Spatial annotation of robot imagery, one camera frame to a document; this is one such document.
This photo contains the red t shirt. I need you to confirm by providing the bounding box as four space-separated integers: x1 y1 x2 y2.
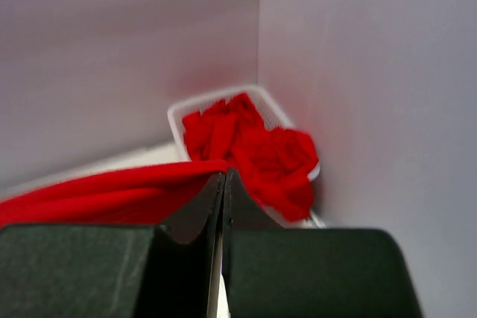
1 160 228 226

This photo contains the white plastic basket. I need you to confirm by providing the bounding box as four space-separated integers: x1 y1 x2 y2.
167 84 325 229

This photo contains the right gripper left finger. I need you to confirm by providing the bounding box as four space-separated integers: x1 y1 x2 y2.
1 174 224 317

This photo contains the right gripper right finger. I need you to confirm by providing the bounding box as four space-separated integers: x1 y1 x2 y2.
222 169 423 317

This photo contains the red shirts pile in basket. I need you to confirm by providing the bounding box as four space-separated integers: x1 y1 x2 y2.
182 92 319 222

